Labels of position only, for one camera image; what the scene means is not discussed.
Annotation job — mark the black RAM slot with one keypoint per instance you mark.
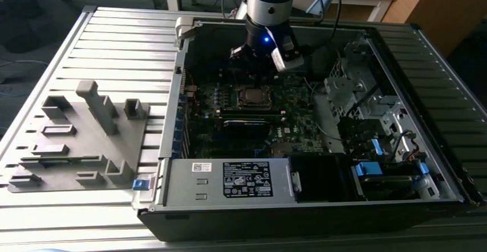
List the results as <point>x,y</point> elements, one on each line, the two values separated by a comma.
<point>251,109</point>
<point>251,113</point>
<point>251,116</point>

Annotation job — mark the silver metal drive cage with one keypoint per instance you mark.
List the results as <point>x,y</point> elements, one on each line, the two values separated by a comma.
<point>341,88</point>

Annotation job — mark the silver CPU plate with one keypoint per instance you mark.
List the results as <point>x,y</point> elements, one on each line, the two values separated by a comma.
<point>254,95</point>

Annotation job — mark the blue case latch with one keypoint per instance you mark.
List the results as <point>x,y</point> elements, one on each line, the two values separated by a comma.
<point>141,185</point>

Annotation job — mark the black open PC case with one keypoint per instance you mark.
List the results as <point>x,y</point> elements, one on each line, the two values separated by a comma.
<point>266,226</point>

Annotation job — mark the green motherboard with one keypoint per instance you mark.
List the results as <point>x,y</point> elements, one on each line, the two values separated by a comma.
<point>301,126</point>

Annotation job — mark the wooden cabinet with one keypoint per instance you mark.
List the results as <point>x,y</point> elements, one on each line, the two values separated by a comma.
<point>449,9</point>

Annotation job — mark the hard disk in blue carrier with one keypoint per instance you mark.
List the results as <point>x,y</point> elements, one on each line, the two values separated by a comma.
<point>368,168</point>

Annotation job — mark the black graphics card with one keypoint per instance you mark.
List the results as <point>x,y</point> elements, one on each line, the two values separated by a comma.
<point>246,133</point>

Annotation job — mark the brown chipset heatsink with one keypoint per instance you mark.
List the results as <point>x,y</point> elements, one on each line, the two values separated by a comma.
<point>282,148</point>

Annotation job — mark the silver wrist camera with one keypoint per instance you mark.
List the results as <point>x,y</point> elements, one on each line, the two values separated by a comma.
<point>287,61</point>

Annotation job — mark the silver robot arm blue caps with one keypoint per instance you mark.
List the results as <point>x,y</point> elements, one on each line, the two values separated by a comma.
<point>266,4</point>

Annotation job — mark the black plastic shroud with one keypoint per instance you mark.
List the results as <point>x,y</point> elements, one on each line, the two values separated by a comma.
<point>320,178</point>

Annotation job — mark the grey parts rack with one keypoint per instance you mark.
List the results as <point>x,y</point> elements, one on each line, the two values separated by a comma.
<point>91,149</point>

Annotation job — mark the blue plastic clip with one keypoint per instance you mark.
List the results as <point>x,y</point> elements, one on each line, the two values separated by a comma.
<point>376,146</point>

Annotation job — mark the CPU socket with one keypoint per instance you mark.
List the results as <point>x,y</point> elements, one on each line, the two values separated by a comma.
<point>255,107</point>

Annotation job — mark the blue plastic tab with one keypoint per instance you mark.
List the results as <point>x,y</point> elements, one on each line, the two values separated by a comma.
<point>424,169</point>

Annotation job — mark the grey power supply unit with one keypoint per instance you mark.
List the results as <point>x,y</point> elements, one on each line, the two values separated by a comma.
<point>179,183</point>

